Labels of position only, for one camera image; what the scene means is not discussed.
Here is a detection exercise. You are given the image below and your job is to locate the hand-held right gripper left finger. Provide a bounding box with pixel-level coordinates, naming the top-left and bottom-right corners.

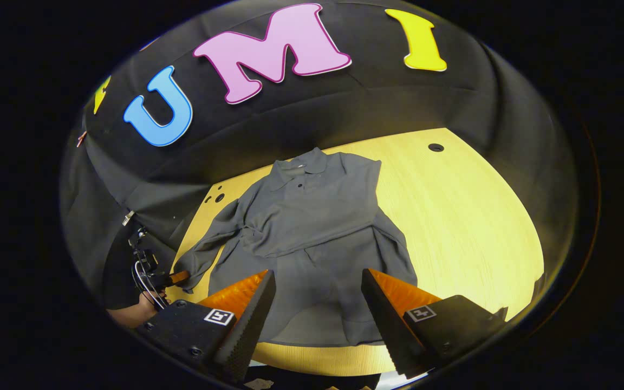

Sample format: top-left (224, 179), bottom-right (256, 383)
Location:
top-left (136, 269), bottom-right (277, 384)

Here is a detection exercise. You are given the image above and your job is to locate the black backdrop cloth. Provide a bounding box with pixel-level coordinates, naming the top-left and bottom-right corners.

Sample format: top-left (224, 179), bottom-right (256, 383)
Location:
top-left (60, 0), bottom-right (581, 320)

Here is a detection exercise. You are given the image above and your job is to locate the grey collared shirt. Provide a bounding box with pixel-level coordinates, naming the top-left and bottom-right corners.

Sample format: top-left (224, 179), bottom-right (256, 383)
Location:
top-left (173, 147), bottom-right (418, 347)

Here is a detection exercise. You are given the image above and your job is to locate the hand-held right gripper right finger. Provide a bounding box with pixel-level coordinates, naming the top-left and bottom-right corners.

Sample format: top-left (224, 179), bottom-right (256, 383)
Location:
top-left (361, 268), bottom-right (509, 380)

